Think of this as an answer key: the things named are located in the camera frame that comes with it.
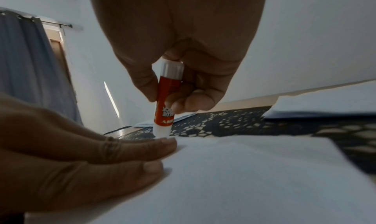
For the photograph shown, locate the orange and white glue stick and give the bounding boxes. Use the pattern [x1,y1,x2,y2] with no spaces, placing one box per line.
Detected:
[153,58,185,139]

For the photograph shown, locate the blue curtain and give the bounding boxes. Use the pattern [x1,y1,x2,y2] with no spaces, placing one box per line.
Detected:
[0,9,84,126]

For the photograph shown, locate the stack of white papers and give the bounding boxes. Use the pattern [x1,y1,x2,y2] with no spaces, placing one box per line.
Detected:
[261,80,376,119]

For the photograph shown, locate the person's left hand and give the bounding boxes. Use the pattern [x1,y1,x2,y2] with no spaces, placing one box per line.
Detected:
[0,92,178,215]

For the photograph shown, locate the black patterned lace tablecloth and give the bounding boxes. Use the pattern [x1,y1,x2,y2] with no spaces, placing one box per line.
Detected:
[117,106,376,173]

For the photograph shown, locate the person's right hand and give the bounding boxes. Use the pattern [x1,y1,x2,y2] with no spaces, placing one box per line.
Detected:
[88,0,268,113]

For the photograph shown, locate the black curtain rod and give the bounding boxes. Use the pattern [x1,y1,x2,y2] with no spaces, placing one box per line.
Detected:
[0,7,73,29]

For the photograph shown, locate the brown wooden door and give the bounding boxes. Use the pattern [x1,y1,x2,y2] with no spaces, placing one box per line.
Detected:
[42,24,78,98]

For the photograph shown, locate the small white paper sheet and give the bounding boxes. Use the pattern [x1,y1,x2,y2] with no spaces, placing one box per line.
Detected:
[134,112,199,128]

